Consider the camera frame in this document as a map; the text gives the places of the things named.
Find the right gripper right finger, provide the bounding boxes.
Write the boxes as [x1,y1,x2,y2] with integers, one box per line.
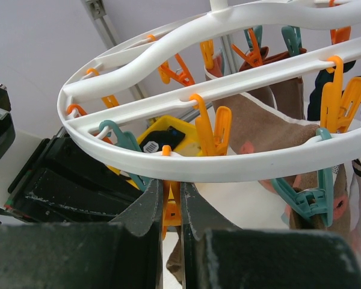
[180,182,361,288]

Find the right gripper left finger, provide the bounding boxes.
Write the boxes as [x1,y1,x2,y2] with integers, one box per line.
[0,180,163,288]

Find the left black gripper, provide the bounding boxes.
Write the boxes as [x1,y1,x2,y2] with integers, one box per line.
[4,135,142,223]

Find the brown striped sock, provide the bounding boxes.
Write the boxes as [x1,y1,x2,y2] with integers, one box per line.
[288,164,351,236]
[166,226,185,287]

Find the teal clothes peg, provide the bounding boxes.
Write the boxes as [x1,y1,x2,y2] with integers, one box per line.
[270,128,335,227]
[98,120,151,192]

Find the yellow-orange clothes peg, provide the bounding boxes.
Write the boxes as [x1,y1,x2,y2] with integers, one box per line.
[161,144,182,240]

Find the white round sock hanger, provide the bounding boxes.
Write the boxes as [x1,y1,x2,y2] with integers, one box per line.
[57,1,361,183]

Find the black sock with patch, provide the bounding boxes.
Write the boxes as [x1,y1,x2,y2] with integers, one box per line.
[140,126,186,154]

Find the yellow plastic tray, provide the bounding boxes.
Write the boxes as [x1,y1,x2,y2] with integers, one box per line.
[108,115,204,189]

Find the brown hanging sock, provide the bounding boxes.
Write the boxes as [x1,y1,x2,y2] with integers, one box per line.
[212,76,319,155]

